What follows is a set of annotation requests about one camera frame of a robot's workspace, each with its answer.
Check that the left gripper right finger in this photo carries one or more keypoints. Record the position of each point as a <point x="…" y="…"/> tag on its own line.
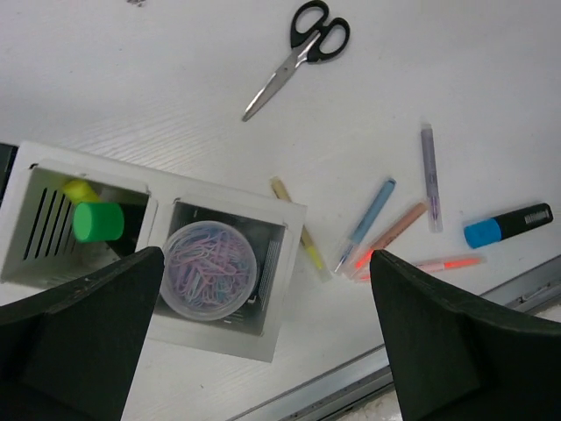
<point x="458" y="356"/>

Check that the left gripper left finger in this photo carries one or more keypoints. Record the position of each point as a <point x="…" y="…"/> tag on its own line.
<point x="71" y="352"/>

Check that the neon orange pen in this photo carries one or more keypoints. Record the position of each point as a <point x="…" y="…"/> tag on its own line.
<point x="432" y="266"/>

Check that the green highlighter marker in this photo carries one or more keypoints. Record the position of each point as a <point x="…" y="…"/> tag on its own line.
<point x="93" y="222"/>

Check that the purple pen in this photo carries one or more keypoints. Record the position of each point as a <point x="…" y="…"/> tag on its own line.
<point x="430" y="174"/>

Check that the blue highlighter marker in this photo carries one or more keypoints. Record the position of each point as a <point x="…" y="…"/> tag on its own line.
<point x="507" y="225"/>

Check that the orange brown pen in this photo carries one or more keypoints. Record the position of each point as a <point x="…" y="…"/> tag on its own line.
<point x="363" y="254"/>

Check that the clear jar of paper clips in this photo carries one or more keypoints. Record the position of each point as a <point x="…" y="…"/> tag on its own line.
<point x="210" y="271"/>

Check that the yellow highlighter marker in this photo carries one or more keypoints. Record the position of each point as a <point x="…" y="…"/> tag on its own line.
<point x="79" y="191"/>

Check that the blue pen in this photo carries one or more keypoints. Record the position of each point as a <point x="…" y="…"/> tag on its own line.
<point x="356" y="235"/>

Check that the yellow pen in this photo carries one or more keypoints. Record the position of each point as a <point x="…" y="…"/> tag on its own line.
<point x="308" y="244"/>

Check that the white slotted desk organizer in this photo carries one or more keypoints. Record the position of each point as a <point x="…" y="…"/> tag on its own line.
<point x="40" y="251"/>

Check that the aluminium rail front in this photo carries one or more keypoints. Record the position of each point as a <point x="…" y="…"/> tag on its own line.
<point x="370" y="375"/>

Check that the black handled scissors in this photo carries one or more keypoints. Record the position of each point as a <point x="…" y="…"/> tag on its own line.
<point x="305" y="48"/>

